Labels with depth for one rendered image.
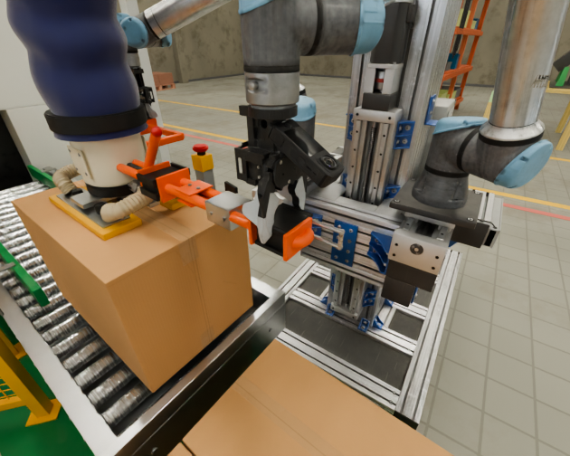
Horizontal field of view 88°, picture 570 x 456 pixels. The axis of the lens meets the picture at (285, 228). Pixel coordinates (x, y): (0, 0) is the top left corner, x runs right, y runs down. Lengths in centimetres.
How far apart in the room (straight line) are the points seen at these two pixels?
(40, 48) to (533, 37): 93
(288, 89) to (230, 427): 85
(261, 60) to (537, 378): 197
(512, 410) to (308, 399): 114
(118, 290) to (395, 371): 119
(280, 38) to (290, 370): 90
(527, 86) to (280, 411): 96
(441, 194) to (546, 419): 131
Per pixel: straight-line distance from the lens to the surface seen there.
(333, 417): 99
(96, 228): 86
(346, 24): 46
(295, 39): 43
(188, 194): 64
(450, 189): 93
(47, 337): 141
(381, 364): 152
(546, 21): 74
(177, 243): 75
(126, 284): 72
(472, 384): 189
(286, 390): 102
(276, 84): 42
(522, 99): 78
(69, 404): 111
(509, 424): 186
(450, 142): 89
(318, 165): 41
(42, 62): 88
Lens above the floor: 143
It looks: 32 degrees down
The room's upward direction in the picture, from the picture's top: straight up
